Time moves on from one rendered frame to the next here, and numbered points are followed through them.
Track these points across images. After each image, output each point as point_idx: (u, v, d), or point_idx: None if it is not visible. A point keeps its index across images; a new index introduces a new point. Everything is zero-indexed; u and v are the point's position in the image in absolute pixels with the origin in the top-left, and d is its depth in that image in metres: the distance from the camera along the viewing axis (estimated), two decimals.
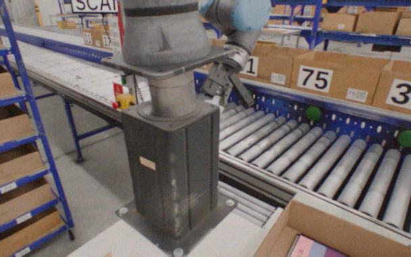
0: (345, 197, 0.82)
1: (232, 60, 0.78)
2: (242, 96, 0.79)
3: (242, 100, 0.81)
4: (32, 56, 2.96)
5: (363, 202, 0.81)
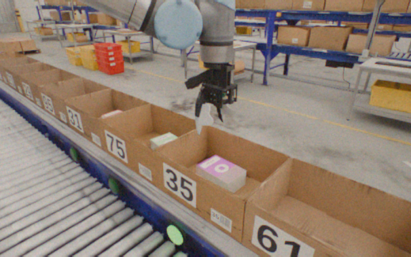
0: None
1: None
2: (202, 82, 0.80)
3: (198, 86, 0.80)
4: None
5: None
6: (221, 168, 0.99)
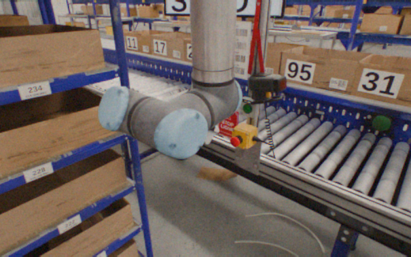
0: None
1: None
2: None
3: None
4: None
5: None
6: None
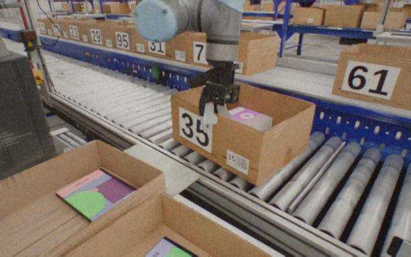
0: (181, 151, 0.90)
1: None
2: (205, 82, 0.81)
3: (201, 86, 0.81)
4: None
5: (195, 151, 0.89)
6: (247, 115, 0.97)
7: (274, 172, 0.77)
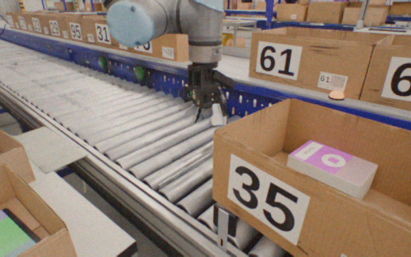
0: (85, 134, 0.89)
1: (213, 62, 0.68)
2: (228, 86, 0.77)
3: (225, 87, 0.79)
4: None
5: None
6: (333, 160, 0.59)
7: None
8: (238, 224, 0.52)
